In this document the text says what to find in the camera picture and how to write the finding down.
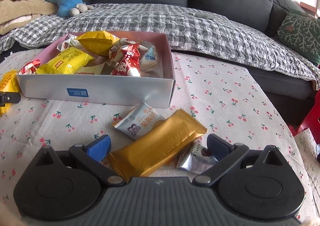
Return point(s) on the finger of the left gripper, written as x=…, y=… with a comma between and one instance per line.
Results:
x=9, y=97

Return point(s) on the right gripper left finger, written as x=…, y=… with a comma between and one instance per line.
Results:
x=90, y=156

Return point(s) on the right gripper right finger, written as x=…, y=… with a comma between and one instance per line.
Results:
x=228, y=157

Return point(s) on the red snack packet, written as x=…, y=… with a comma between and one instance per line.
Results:
x=30, y=68
x=127, y=58

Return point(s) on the small white biscuit packet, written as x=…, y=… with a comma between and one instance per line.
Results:
x=69, y=41

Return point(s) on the pale green snack packet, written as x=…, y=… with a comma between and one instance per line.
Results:
x=101, y=69

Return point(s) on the yellow snack packet far left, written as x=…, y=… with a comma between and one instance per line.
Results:
x=9, y=83

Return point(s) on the silver truffle packet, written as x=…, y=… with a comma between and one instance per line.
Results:
x=195, y=159

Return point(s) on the gold foil snack bar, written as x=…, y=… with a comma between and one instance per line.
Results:
x=144, y=156

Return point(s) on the cherry print tablecloth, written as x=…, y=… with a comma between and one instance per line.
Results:
x=221, y=96

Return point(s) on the small white cookie packet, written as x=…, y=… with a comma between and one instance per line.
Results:
x=139, y=121

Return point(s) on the yellow snack packet middle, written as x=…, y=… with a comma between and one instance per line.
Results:
x=66, y=62

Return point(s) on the red plastic chair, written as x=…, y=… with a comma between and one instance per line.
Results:
x=311, y=121

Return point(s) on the pink cardboard box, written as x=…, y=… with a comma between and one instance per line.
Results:
x=120, y=90

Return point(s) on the white red-print snack packet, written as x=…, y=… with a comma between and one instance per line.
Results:
x=120, y=43

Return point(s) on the large yellow snack packet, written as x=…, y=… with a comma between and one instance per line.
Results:
x=98, y=42

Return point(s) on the blue white wrapped snack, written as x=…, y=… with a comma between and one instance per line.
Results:
x=148, y=56

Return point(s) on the blue plush toy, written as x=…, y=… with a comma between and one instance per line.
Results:
x=70, y=8

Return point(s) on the grey checked sofa blanket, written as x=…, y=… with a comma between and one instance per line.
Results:
x=222, y=37

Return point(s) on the white packet on sofa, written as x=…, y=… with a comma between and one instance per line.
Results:
x=203, y=15

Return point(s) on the green patterned cushion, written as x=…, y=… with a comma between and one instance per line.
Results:
x=300, y=32

